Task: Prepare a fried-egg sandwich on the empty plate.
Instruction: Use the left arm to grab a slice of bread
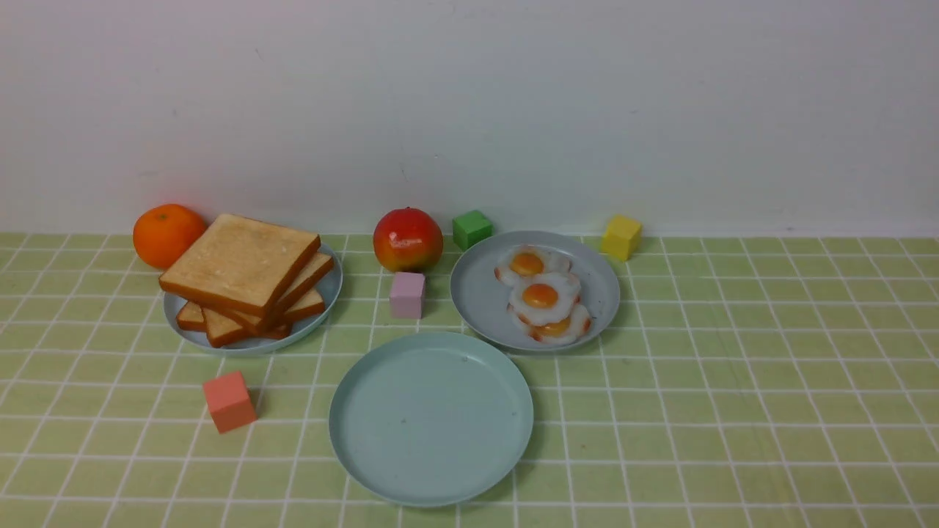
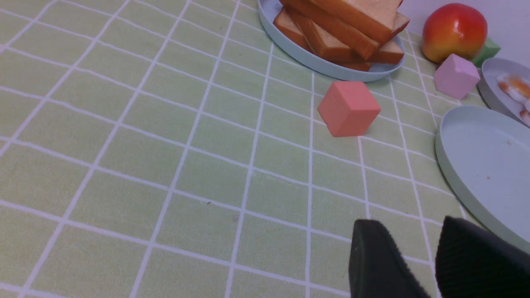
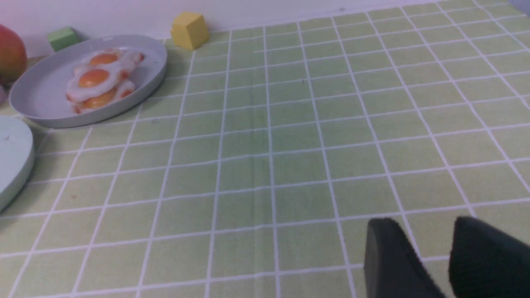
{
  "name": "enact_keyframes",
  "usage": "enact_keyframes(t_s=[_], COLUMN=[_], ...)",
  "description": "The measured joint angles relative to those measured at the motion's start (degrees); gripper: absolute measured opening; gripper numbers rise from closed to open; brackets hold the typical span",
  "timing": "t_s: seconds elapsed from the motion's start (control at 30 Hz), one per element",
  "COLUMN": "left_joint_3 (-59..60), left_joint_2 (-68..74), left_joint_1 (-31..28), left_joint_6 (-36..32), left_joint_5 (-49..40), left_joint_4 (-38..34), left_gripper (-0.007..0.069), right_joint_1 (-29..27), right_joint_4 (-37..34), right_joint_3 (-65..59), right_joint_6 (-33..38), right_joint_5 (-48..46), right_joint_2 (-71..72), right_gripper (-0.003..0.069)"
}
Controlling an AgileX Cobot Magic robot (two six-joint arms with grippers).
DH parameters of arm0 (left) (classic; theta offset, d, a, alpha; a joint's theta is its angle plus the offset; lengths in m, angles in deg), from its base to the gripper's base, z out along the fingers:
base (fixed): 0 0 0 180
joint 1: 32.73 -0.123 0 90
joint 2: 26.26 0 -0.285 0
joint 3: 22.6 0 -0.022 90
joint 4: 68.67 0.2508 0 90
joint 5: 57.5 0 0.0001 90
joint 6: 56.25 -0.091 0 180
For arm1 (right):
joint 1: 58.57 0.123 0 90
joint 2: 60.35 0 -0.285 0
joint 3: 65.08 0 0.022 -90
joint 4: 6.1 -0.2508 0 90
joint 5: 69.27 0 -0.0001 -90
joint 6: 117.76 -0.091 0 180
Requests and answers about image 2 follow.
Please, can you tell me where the grey egg plate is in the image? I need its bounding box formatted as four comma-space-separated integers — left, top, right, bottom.
478, 58, 530, 127

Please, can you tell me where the toast slice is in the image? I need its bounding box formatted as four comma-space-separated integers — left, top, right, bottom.
286, 6, 410, 60
281, 0, 410, 46
273, 8, 405, 65

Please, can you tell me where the light blue bread plate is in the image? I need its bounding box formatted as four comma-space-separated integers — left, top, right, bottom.
257, 0, 406, 82

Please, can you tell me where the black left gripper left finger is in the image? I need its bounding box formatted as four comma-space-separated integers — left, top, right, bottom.
349, 219, 430, 298

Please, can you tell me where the green cube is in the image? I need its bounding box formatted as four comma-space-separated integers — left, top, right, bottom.
471, 37, 501, 68

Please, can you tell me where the light green sandwich plate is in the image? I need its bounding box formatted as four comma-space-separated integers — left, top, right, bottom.
435, 106, 530, 253

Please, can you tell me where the salmon pink cube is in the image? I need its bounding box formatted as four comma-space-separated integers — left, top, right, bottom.
317, 81, 382, 137

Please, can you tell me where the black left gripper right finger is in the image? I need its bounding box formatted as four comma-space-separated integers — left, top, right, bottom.
436, 216, 530, 298

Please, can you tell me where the fried egg toy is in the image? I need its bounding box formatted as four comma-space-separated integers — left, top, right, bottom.
496, 74, 530, 104
519, 99, 530, 127

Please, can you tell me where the light pink cube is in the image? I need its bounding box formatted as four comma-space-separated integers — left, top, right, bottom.
434, 53, 480, 101

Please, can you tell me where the green checkered tablecloth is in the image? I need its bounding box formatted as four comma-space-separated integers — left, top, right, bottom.
0, 0, 486, 298

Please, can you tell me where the red yellow apple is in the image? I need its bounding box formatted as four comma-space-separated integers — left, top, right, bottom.
422, 2, 488, 64

